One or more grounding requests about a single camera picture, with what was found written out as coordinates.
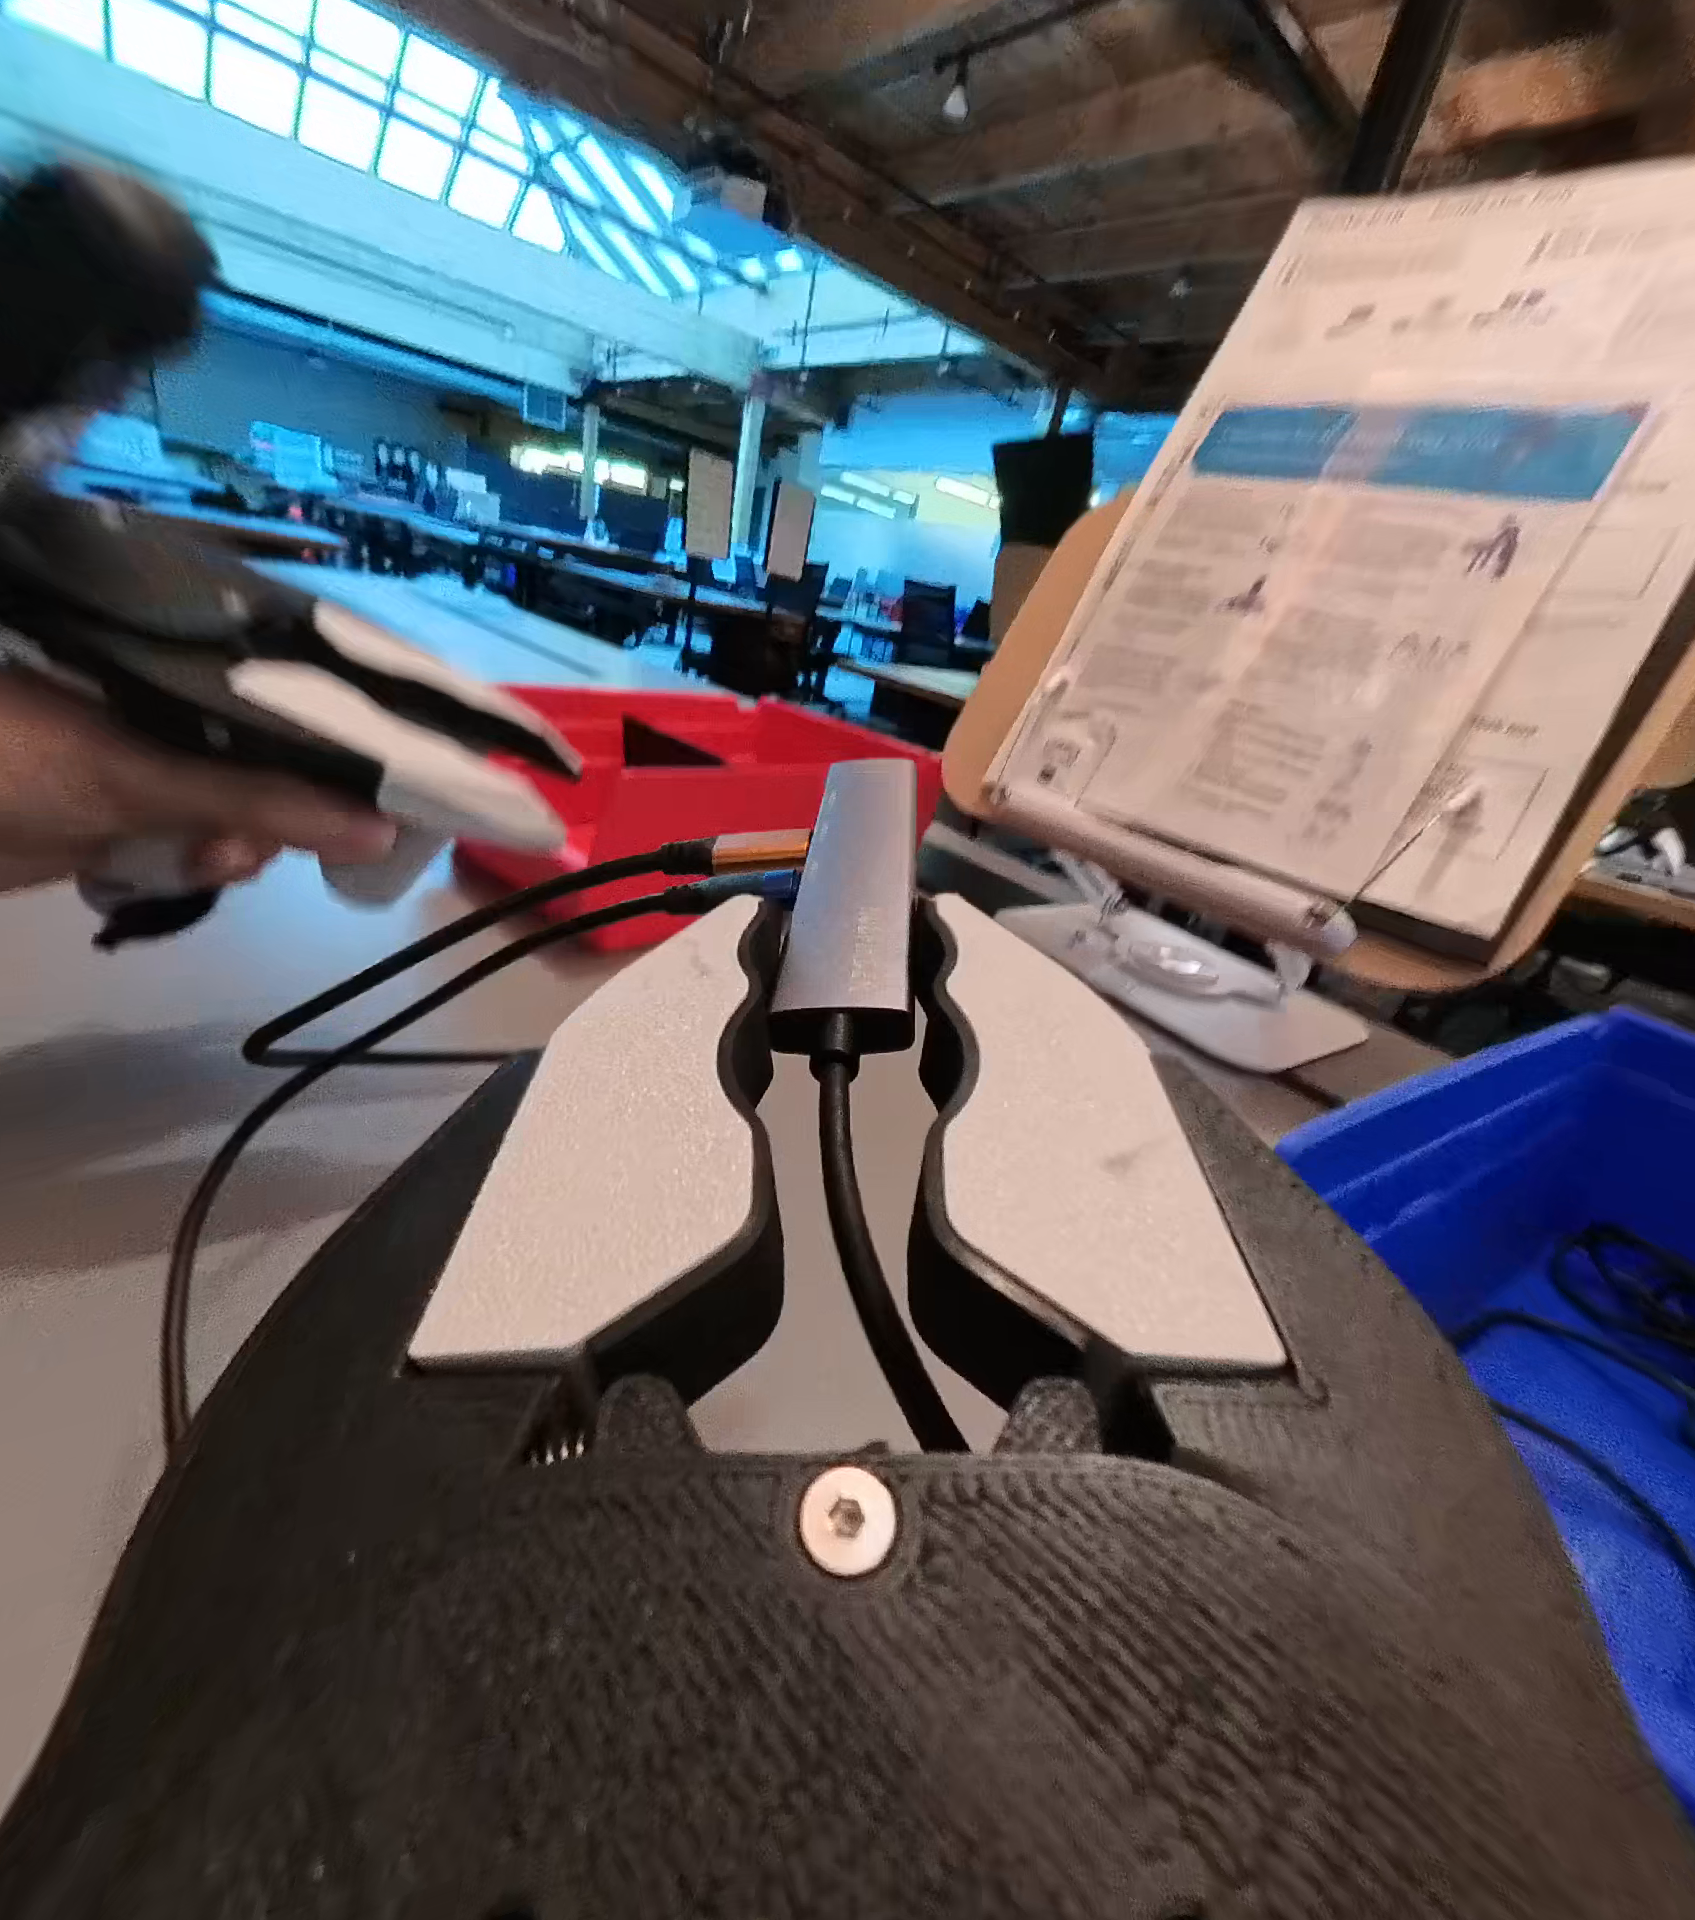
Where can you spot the grey USB hub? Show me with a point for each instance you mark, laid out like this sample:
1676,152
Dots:
852,930

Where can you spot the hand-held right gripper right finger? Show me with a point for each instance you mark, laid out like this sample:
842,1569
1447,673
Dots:
1073,1184

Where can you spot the ceiling projector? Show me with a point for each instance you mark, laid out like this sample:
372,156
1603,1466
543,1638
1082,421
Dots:
723,208

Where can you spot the white ceiling spotlight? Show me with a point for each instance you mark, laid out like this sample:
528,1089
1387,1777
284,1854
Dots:
955,91

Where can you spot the blue plastic bin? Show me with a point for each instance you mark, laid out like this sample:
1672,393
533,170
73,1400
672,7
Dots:
1535,1141

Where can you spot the red plastic bin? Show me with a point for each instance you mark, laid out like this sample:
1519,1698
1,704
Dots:
637,795

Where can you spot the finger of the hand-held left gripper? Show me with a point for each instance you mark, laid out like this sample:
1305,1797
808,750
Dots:
413,653
396,765

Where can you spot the black monitor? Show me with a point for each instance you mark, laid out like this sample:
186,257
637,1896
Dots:
1041,487

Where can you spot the white board on stand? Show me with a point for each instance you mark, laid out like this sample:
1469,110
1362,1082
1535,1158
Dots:
790,528
709,502

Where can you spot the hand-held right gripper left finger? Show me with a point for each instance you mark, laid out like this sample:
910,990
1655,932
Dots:
608,1170

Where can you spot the grey desk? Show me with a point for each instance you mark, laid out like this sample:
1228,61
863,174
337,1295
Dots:
36,1201

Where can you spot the wooden document stand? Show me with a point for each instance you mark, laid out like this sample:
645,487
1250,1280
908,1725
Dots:
1041,601

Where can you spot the person's left hand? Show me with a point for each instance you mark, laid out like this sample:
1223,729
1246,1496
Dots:
36,780

